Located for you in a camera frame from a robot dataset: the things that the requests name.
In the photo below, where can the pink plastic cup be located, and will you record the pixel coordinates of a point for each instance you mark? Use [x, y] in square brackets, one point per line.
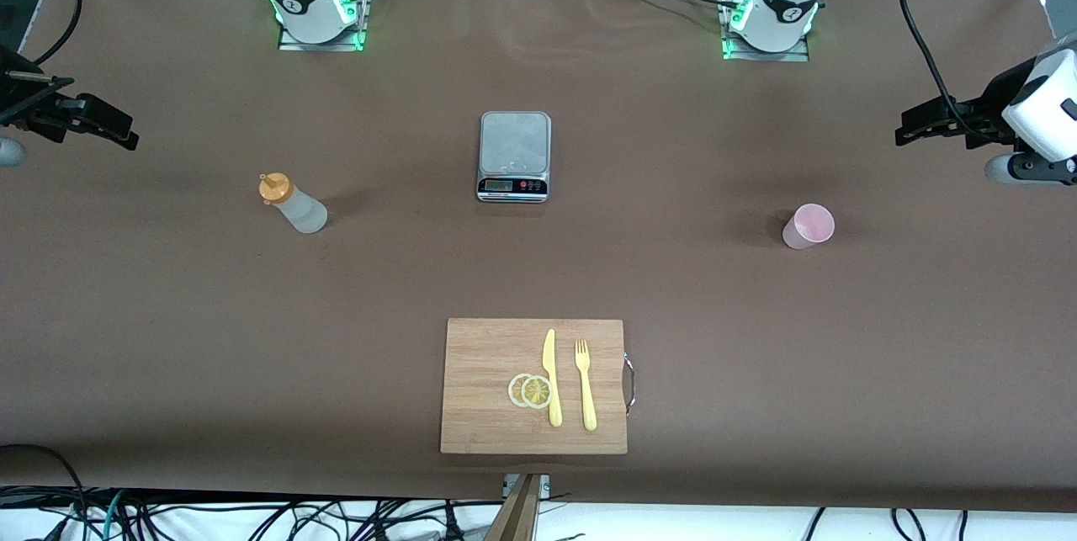
[806, 228]

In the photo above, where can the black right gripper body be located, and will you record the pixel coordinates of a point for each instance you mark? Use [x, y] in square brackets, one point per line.
[20, 108]

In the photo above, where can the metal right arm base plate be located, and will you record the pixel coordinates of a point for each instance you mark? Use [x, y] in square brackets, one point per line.
[320, 46]

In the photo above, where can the yellow plastic fork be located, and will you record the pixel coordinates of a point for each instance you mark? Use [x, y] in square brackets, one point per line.
[586, 398]

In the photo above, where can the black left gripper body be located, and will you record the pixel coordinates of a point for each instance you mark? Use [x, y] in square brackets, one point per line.
[990, 106]

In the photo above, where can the silver digital kitchen scale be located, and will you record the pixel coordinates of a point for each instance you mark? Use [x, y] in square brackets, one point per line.
[513, 145]

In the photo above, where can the small metal bracket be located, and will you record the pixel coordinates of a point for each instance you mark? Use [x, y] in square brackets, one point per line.
[544, 484]

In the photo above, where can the wooden cutting board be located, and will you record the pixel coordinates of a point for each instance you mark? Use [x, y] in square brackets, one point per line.
[480, 356]

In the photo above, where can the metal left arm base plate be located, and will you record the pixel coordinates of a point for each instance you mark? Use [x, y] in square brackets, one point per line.
[757, 55]

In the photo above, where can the lemon slice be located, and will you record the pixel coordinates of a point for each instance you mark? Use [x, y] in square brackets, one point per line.
[514, 390]
[536, 392]

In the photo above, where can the clear orange-capped sauce bottle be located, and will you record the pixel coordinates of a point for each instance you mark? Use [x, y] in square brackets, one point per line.
[303, 213]

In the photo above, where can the yellow plastic knife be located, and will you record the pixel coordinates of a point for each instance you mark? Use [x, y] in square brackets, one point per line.
[549, 356]

